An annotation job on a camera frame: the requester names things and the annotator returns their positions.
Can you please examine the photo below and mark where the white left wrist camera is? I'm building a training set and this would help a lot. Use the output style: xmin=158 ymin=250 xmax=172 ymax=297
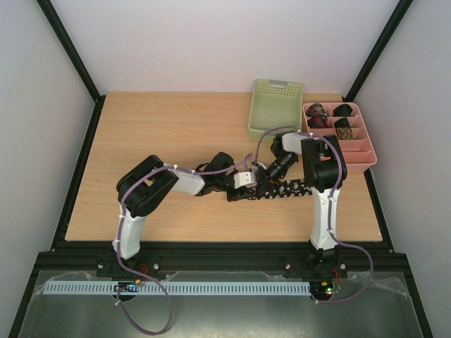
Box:
xmin=233 ymin=171 xmax=257 ymax=189

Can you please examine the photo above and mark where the black white patterned tie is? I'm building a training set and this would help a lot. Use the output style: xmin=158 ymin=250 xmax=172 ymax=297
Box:
xmin=251 ymin=179 xmax=312 ymax=200

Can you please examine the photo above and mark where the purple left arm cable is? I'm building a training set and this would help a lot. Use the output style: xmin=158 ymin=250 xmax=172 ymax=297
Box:
xmin=116 ymin=152 xmax=254 ymax=334

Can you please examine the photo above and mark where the black frame post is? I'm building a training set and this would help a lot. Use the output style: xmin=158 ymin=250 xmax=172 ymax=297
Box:
xmin=36 ymin=0 xmax=101 ymax=103
xmin=343 ymin=0 xmax=414 ymax=102

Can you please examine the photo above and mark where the rolled dark patterned tie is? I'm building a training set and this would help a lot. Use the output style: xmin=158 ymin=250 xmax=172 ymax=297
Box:
xmin=306 ymin=103 xmax=327 ymax=117

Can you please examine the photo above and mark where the green plastic basket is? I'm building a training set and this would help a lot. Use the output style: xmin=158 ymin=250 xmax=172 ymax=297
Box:
xmin=248 ymin=79 xmax=303 ymax=140

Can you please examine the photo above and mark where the rolled red dark tie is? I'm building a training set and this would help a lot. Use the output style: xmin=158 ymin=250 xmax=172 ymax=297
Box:
xmin=307 ymin=116 xmax=327 ymax=129

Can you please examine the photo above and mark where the rolled black tie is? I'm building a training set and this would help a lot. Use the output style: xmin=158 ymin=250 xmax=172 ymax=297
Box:
xmin=333 ymin=104 xmax=353 ymax=118
xmin=334 ymin=118 xmax=351 ymax=129

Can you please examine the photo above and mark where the light blue cable duct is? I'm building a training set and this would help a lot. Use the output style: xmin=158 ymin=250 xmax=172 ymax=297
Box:
xmin=43 ymin=281 xmax=311 ymax=296

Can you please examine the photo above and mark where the black left frame post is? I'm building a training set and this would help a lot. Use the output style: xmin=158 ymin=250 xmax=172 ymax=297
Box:
xmin=36 ymin=0 xmax=101 ymax=103

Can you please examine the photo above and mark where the black right frame post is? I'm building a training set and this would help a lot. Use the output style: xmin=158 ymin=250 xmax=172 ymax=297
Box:
xmin=343 ymin=0 xmax=414 ymax=102

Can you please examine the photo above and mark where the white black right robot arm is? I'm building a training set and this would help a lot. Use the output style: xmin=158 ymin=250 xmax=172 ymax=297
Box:
xmin=252 ymin=132 xmax=347 ymax=276

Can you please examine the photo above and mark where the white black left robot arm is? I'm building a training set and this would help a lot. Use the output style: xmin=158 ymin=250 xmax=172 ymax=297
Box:
xmin=113 ymin=152 xmax=252 ymax=260

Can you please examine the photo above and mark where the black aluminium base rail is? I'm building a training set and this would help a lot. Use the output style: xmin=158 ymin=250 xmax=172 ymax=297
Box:
xmin=32 ymin=242 xmax=412 ymax=280

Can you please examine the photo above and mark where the pink divided organizer tray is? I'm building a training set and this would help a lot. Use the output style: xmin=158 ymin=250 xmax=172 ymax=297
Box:
xmin=302 ymin=102 xmax=377 ymax=173

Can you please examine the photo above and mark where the rolled brown patterned tie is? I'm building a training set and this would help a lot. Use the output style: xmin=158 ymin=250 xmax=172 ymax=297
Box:
xmin=336 ymin=127 xmax=354 ymax=140

